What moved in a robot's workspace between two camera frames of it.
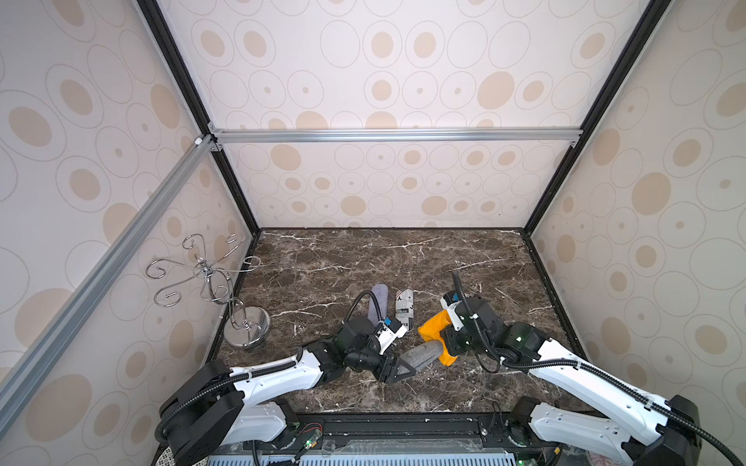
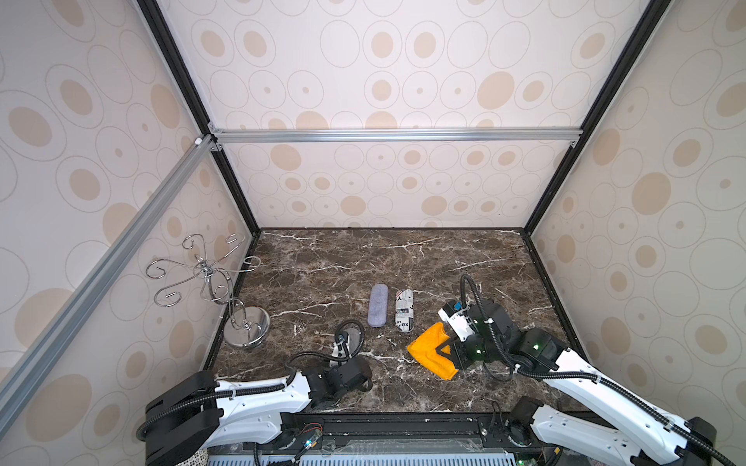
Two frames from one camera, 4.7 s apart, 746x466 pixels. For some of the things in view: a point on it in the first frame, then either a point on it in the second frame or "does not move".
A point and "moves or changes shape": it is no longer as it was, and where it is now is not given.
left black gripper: x=388 y=372 -> x=362 y=385
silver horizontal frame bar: x=440 y=136 does not move
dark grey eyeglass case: x=422 y=356 moves or changes shape
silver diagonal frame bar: x=50 y=344 does not move
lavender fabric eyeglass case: x=381 y=291 does not move
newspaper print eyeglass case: x=404 y=307 does not move
